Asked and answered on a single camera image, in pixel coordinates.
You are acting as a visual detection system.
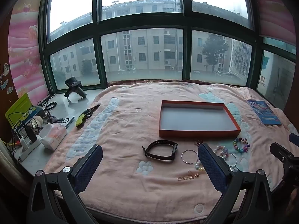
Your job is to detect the black power adapter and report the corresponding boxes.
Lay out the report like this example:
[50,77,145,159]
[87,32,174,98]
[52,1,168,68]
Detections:
[25,127,38,143]

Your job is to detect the green box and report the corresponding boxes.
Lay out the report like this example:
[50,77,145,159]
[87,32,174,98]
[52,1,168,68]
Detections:
[5,93,36,129]

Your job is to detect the white power bank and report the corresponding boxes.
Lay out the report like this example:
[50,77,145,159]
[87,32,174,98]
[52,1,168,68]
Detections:
[53,115,75,129]

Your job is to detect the green and black toy gun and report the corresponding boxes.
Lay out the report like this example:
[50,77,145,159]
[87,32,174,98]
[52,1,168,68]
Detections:
[75,104,100,128]

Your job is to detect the silver bangle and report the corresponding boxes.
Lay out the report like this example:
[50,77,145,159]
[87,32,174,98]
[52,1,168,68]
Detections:
[181,150,198,165]
[222,153,237,167]

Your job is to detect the dark blue box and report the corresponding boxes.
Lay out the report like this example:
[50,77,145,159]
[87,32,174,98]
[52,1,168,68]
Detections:
[28,106,46,124]

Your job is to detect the pink cartoon curtain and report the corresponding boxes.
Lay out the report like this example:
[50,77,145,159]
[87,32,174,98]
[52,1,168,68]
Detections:
[8,0,47,96]

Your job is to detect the apartment building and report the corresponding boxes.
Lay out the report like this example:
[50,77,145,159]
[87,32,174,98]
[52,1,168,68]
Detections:
[50,0,248,77]

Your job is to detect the pastel bead bracelet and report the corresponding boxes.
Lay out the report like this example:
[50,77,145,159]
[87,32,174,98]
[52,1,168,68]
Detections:
[214,145,229,159]

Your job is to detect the gold chain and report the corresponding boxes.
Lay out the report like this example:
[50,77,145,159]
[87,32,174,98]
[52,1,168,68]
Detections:
[177,171,200,182]

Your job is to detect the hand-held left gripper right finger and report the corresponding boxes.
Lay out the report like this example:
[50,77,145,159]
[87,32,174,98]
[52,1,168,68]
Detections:
[198,143,272,224]

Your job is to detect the cartoon wall stickers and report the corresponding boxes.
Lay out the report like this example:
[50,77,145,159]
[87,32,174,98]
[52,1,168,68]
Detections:
[0,63,11,90]

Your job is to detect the dark green window frame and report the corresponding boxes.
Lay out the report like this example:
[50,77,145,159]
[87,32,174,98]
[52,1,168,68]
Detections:
[38,0,299,112]

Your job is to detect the blue book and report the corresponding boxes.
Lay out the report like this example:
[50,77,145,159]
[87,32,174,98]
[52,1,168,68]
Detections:
[246,99,282,126]

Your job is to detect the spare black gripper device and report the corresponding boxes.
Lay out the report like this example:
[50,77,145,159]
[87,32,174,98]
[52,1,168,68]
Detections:
[64,77,88,99]

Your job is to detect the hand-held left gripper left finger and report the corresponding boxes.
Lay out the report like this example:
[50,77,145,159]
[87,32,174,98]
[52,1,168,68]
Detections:
[26,144,104,224]

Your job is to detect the colourful charm bead bracelet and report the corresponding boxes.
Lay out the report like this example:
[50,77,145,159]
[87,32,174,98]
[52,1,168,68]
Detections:
[233,137,250,153]

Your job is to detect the pink printed blanket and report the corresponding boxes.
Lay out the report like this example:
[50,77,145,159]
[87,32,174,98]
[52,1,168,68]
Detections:
[43,82,299,223]

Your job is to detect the white power strip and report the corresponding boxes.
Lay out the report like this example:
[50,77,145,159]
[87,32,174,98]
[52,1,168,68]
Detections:
[18,138,42,161]

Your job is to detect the tree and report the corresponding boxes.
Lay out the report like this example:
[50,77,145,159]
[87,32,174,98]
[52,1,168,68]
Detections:
[201,34,230,73]

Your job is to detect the orange cardboard tray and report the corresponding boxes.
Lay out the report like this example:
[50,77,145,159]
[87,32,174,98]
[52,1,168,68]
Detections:
[159,100,241,139]

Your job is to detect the white box with pink print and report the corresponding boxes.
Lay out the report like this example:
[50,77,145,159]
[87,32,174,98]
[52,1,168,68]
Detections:
[38,122,68,152]

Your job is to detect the white louvred panel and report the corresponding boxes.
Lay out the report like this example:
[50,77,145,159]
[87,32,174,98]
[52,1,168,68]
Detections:
[228,39,252,76]

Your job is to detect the white banner with blue mascot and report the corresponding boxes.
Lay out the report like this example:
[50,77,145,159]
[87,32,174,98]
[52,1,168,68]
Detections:
[258,56,272,87]

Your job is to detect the black smart band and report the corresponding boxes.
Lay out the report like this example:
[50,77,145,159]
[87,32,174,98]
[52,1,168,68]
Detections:
[142,140,178,161]

